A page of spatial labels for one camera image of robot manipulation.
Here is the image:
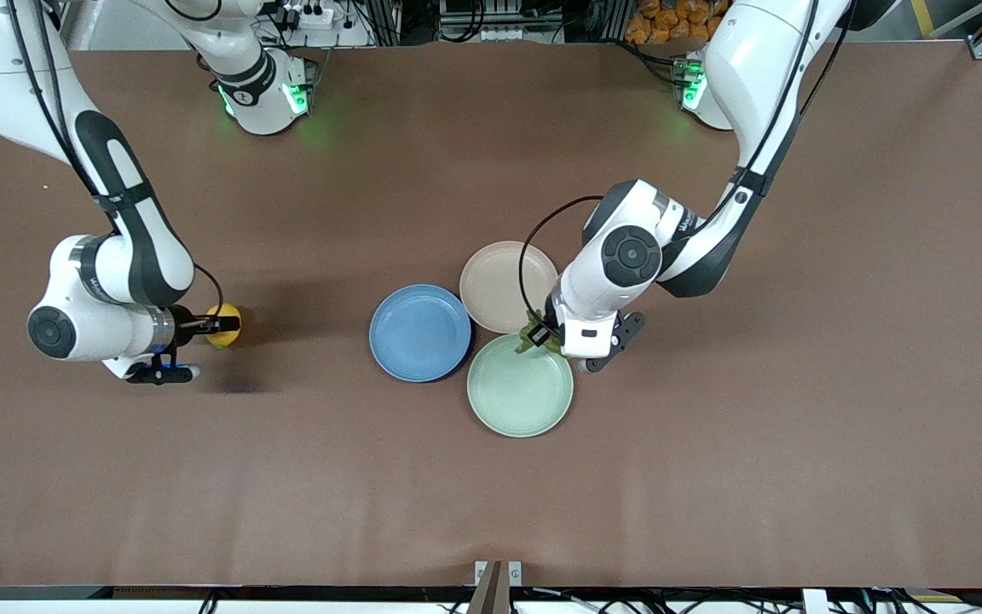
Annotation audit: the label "yellow lemon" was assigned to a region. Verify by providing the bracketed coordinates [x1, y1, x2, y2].
[205, 304, 244, 350]

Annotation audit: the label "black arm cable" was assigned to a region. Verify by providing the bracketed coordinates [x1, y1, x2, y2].
[5, 0, 225, 323]
[518, 0, 858, 333]

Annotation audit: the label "pale green plate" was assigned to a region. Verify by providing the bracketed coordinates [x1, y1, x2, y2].
[466, 333, 575, 439]

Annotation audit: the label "green lettuce leaf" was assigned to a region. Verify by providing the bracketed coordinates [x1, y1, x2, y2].
[515, 311, 563, 356]

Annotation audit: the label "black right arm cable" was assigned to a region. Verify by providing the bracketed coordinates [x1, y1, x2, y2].
[5, 0, 225, 323]

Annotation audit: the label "white power strip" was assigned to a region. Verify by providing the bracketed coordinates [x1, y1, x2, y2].
[274, 0, 373, 49]

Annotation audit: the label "metal table edge bracket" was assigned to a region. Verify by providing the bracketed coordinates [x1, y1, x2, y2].
[474, 560, 523, 614]

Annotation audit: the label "beige plate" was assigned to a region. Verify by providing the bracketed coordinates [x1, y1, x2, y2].
[459, 240, 560, 334]

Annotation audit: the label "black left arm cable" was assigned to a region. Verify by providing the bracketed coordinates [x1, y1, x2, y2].
[518, 0, 858, 333]

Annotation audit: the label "orange snack bags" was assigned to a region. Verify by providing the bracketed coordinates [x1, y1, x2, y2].
[625, 0, 729, 44]

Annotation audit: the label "blue plate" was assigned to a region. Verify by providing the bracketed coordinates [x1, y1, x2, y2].
[369, 284, 473, 383]

